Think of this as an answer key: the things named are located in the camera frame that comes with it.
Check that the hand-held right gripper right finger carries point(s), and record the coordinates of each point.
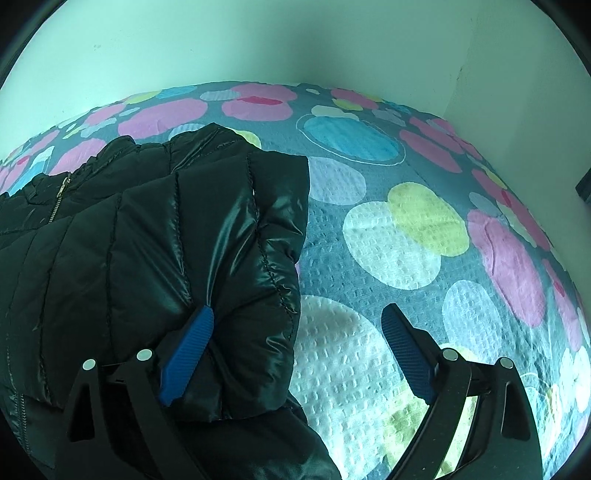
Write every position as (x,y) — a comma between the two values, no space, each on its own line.
(408,355)

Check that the dark blue panel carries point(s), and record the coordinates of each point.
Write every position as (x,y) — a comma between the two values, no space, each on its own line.
(584,193)

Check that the polka dot bed sheet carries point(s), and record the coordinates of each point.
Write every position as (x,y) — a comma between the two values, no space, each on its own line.
(392,240)

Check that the black puffer jacket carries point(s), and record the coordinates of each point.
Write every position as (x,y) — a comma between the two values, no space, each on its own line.
(138,240)

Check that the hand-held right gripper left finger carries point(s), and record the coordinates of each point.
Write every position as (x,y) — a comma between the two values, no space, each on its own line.
(187,357)

